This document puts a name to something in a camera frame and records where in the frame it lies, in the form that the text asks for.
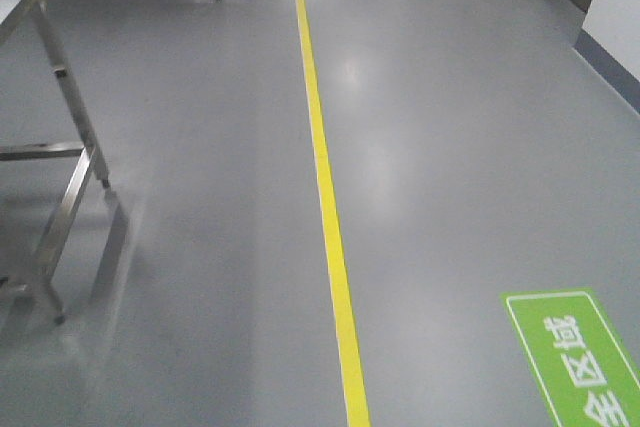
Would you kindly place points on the green floor sign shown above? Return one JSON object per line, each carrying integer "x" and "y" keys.
{"x": 584, "y": 372}

